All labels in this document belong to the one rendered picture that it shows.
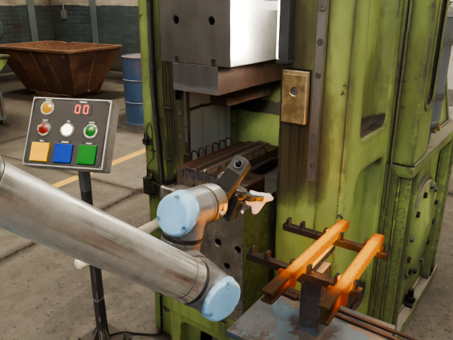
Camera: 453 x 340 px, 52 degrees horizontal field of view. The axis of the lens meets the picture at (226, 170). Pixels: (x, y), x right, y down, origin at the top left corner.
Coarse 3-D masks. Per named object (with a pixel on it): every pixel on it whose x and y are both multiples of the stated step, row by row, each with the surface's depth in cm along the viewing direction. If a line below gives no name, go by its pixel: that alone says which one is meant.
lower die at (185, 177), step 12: (240, 144) 197; (264, 144) 194; (204, 156) 186; (216, 156) 183; (264, 156) 186; (276, 156) 194; (180, 168) 173; (192, 168) 170; (216, 168) 169; (180, 180) 175; (192, 180) 171; (204, 180) 167
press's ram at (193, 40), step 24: (168, 0) 154; (192, 0) 148; (216, 0) 143; (240, 0) 144; (264, 0) 155; (168, 24) 157; (192, 24) 151; (216, 24) 145; (240, 24) 146; (264, 24) 158; (168, 48) 160; (192, 48) 154; (216, 48) 148; (240, 48) 149; (264, 48) 161
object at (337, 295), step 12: (372, 240) 128; (360, 252) 121; (372, 252) 121; (360, 264) 116; (348, 276) 111; (360, 276) 115; (336, 288) 105; (348, 288) 107; (324, 300) 100; (336, 300) 104; (324, 312) 98; (336, 312) 103; (324, 324) 99
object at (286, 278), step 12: (336, 228) 134; (348, 228) 139; (324, 240) 128; (312, 252) 121; (300, 264) 116; (276, 276) 110; (288, 276) 110; (264, 288) 106; (276, 288) 106; (288, 288) 111; (264, 300) 106
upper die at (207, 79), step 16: (176, 64) 160; (192, 64) 156; (256, 64) 168; (272, 64) 177; (176, 80) 162; (192, 80) 158; (208, 80) 154; (224, 80) 154; (240, 80) 162; (256, 80) 170; (272, 80) 179
